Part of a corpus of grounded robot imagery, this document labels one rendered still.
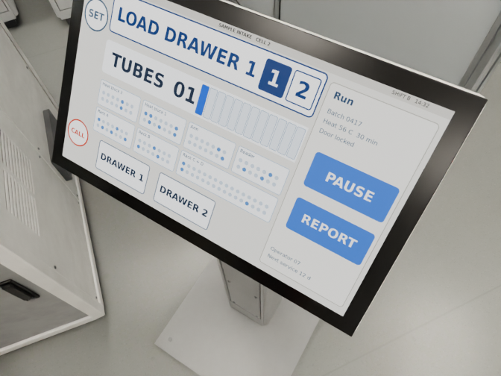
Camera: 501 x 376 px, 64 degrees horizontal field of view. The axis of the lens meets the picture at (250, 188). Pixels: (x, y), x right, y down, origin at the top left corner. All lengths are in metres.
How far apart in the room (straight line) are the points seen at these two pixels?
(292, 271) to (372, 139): 0.19
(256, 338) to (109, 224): 0.75
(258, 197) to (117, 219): 1.29
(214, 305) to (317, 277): 1.01
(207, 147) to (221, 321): 1.03
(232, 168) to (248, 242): 0.10
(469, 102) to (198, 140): 0.31
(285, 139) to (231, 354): 1.09
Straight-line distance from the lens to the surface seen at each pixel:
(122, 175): 0.61
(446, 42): 1.13
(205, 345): 1.48
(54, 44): 2.57
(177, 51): 0.53
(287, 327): 1.48
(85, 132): 0.65
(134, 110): 0.58
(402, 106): 0.44
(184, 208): 0.56
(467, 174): 1.96
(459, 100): 0.44
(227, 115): 0.50
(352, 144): 0.45
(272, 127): 0.48
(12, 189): 1.18
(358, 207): 0.47
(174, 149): 0.55
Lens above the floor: 1.49
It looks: 60 degrees down
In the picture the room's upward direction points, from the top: 3 degrees counter-clockwise
